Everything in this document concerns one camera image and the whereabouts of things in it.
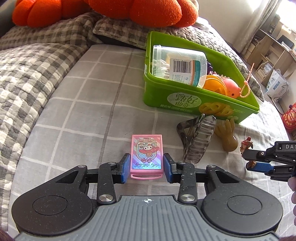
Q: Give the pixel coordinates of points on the small orange pumpkin cushion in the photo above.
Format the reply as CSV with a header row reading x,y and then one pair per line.
x,y
43,13

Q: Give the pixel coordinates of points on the tan rubber hand toy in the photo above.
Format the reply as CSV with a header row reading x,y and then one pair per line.
x,y
225,131

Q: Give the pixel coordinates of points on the purple toy grapes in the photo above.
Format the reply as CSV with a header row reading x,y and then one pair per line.
x,y
209,68

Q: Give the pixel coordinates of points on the beige window curtain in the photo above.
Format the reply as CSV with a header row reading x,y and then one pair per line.
x,y
261,18

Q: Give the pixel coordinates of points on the orange yellow toy plate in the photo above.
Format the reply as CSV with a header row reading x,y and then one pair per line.
x,y
215,84

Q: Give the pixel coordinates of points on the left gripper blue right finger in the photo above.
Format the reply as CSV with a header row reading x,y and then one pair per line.
x,y
167,167

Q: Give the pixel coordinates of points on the beige starfish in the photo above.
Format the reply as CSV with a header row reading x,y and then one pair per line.
x,y
220,75

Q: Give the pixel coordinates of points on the large orange pumpkin cushion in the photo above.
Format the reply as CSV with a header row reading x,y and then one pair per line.
x,y
151,13

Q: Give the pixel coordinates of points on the wooden shelf desk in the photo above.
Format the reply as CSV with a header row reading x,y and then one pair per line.
x,y
269,50

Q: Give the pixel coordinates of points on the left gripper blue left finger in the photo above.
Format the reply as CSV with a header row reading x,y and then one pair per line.
x,y
125,168

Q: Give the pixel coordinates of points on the pink card box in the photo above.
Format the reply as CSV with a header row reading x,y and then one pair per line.
x,y
146,162

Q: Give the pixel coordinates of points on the green plastic storage bin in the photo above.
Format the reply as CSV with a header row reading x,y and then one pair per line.
x,y
170,95

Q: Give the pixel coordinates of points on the right hand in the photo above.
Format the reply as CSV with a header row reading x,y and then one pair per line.
x,y
292,185

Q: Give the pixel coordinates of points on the grey checkered quilt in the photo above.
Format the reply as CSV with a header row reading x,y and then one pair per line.
x,y
71,94

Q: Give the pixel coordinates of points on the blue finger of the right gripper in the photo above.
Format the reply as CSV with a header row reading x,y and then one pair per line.
x,y
262,167
254,155

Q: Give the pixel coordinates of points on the cotton swab plastic jar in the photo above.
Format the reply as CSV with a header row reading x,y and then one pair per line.
x,y
179,65

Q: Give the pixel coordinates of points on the red gift bag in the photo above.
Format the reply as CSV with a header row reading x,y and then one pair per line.
x,y
288,119

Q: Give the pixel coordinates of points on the pink toy pig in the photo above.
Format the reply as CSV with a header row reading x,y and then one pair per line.
x,y
233,90

